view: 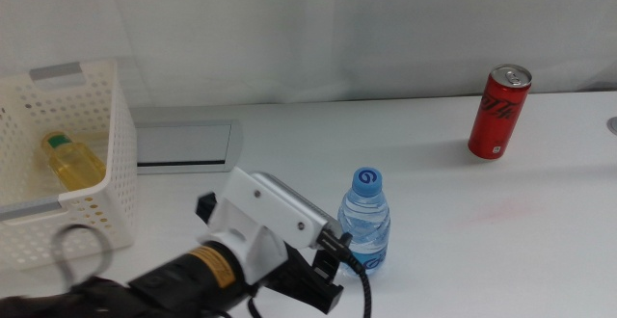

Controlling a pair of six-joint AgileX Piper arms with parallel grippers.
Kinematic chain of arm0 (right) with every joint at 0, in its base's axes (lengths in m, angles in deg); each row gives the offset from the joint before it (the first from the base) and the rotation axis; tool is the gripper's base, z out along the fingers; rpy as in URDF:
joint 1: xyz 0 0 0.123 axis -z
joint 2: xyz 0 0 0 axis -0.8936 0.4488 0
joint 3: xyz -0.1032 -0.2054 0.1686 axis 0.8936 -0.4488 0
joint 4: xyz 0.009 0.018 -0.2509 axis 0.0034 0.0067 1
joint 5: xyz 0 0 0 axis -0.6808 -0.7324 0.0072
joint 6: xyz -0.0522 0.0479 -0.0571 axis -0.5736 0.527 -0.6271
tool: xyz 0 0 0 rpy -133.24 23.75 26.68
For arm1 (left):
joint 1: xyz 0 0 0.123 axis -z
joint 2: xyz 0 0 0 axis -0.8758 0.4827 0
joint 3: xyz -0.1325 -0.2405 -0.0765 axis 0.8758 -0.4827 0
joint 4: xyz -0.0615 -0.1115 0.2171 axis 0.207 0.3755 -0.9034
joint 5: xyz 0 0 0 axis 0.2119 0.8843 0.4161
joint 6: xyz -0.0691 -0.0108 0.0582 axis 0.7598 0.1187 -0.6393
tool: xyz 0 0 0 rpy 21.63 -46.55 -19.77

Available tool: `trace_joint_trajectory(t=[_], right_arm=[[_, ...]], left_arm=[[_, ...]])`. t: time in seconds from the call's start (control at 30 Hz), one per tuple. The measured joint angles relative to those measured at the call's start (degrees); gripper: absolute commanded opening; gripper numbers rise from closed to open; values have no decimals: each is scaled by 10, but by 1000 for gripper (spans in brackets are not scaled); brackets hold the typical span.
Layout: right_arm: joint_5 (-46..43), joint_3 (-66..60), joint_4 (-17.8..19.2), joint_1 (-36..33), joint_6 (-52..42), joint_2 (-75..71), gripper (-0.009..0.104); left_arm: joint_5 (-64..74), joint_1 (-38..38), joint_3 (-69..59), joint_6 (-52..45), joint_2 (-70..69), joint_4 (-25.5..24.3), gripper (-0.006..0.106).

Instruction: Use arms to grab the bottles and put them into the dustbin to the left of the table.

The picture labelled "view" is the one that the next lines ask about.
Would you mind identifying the yellow tea bottle white cap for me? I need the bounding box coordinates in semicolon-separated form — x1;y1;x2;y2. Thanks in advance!
40;131;107;193

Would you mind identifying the white and silver wrist camera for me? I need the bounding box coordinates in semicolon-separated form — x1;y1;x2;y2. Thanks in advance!
197;166;344;285

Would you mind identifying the white backdrop curtain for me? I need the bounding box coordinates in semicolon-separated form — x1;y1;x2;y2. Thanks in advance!
0;0;617;108

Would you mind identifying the clear water bottle blue cap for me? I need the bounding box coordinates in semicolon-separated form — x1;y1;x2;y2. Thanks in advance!
336;166;391;277

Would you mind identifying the white perforated plastic basket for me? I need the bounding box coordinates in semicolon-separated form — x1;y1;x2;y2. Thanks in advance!
0;60;139;271

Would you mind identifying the red soda can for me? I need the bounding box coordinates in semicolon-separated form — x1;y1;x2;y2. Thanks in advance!
467;64;533;161

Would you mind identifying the silver rectangular cable tray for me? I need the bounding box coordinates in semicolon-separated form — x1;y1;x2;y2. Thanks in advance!
129;119;245;174

